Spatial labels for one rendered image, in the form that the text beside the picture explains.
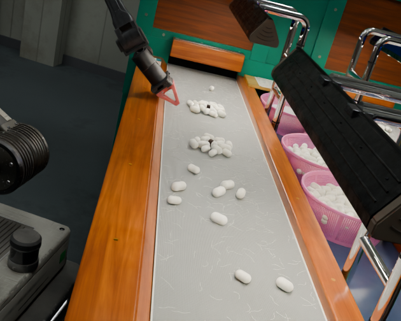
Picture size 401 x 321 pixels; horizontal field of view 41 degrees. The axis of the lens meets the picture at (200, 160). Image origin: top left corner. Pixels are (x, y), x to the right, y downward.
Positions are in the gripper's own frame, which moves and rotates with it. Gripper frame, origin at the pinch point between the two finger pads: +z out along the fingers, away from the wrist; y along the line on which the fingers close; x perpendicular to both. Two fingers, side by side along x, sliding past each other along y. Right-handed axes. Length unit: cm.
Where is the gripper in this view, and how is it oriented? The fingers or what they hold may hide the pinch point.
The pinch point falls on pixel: (176, 102)
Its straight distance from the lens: 171.7
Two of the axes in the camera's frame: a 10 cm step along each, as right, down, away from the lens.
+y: -0.4, -4.1, 9.1
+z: 5.8, 7.4, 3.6
